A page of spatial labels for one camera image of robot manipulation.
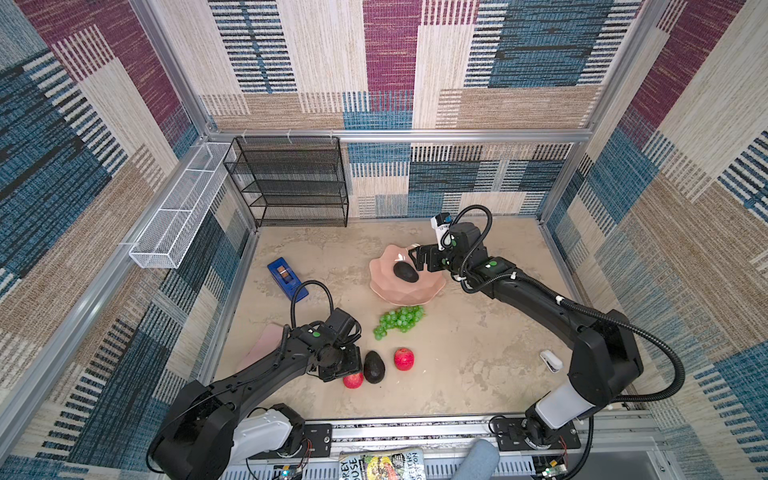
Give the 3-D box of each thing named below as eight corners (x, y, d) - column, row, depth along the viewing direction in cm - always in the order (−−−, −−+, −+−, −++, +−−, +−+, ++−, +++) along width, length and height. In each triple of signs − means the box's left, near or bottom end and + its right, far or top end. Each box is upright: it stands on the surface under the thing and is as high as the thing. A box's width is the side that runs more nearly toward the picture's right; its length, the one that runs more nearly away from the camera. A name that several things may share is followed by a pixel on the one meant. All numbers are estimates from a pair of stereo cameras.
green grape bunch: (375, 341, 91) (375, 334, 87) (370, 323, 94) (369, 316, 90) (426, 325, 94) (427, 318, 90) (418, 309, 97) (420, 301, 93)
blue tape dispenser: (292, 304, 100) (287, 293, 95) (272, 274, 107) (266, 263, 102) (308, 295, 102) (303, 284, 97) (287, 266, 110) (282, 254, 105)
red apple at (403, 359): (391, 364, 87) (391, 359, 83) (398, 350, 89) (399, 344, 86) (408, 374, 85) (409, 368, 81) (415, 359, 87) (416, 353, 84)
